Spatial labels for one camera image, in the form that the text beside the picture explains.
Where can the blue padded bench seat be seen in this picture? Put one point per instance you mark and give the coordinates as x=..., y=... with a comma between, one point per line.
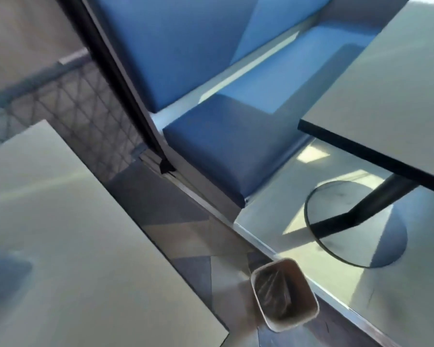
x=238, y=133

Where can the blue padded bench backrest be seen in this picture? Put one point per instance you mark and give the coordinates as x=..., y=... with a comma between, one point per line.
x=173, y=46

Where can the clear plastic bin liner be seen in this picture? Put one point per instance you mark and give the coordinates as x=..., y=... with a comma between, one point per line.
x=278, y=292

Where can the white square waste bin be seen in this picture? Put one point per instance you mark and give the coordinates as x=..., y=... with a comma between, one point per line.
x=303, y=285

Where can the patterned glass partition panel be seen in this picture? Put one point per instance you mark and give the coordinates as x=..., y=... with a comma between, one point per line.
x=76, y=104

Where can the round grey table base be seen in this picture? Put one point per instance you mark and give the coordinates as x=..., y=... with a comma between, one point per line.
x=358, y=245

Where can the white rectangular table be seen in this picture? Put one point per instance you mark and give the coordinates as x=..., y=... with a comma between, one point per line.
x=72, y=249

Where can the white table with black edge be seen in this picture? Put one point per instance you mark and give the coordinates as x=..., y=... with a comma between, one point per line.
x=390, y=90

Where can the black partition frame post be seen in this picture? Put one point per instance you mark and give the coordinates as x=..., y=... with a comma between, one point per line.
x=115, y=83

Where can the black table pedestal leg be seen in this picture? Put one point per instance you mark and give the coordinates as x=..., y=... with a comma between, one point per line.
x=369, y=205

